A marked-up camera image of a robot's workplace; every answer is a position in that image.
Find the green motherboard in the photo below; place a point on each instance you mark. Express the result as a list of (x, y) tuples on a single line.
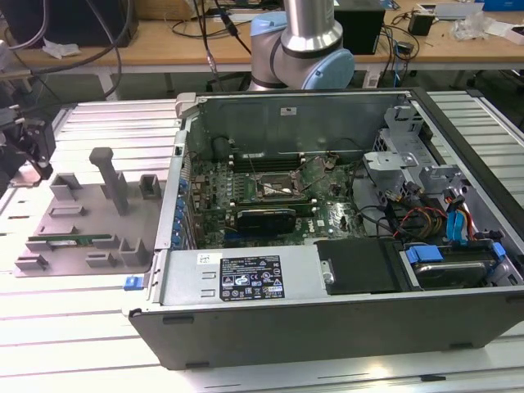
[(323, 196)]

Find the blue case latch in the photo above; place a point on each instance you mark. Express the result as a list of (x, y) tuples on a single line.
[(132, 283)]

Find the CPU socket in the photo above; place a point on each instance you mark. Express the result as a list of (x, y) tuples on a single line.
[(278, 180)]

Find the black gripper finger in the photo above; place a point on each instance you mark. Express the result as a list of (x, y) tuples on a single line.
[(43, 139)]

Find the small black plug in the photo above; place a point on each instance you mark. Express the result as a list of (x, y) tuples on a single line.
[(405, 48)]

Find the cardboard box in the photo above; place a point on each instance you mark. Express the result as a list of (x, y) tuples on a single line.
[(163, 8)]

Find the clear plastic bag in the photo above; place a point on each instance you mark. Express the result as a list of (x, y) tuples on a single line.
[(471, 26)]

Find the wooden desk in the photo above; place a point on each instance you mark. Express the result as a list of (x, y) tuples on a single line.
[(155, 45)]

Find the black computer tower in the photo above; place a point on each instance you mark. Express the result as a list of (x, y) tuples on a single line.
[(90, 24)]

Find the white sticker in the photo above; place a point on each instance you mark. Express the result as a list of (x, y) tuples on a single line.
[(288, 111)]

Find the hard disk blue carrier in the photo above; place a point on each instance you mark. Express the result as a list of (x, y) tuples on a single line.
[(446, 274)]

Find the grey latch bracket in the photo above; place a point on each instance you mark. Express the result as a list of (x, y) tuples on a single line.
[(442, 174)]

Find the white crumpled paper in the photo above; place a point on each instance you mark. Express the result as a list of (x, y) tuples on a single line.
[(61, 48)]

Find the black RAM slot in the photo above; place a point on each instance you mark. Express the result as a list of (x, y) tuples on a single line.
[(278, 168), (278, 156), (278, 160), (278, 164)]

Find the grey flat device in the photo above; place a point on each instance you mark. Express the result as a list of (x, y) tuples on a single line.
[(450, 11)]

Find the black power connector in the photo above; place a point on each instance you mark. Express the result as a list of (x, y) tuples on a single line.
[(412, 189)]

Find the black adapter cube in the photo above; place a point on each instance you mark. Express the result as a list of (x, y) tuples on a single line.
[(420, 23)]

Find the black graphics card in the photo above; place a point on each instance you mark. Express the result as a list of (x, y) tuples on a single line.
[(266, 223)]

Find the silver drive cage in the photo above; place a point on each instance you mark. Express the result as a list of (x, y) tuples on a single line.
[(382, 168)]

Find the silver metal bracket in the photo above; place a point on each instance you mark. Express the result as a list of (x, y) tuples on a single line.
[(399, 118)]

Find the green RAM stick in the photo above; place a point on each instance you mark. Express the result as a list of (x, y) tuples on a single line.
[(266, 203), (82, 238)]

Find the white flat box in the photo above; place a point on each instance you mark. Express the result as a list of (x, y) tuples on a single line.
[(509, 32)]

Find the black cylinder part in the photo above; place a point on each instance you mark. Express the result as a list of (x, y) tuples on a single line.
[(220, 147)]

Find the blue slot clip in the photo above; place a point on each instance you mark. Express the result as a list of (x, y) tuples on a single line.
[(177, 240), (178, 227), (180, 213), (183, 186)]

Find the white tag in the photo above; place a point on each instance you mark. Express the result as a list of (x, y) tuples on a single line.
[(372, 79)]

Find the black grey PC case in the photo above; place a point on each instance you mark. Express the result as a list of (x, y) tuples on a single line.
[(327, 335)]

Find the silver power supply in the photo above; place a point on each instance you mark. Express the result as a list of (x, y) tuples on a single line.
[(184, 282)]

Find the grey parts rack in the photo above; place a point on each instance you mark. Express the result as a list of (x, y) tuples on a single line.
[(94, 229)]

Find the black plastic bay cover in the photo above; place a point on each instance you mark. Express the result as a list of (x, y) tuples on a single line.
[(360, 266)]

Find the grey case latch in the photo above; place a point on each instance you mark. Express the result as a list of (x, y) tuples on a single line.
[(186, 102)]

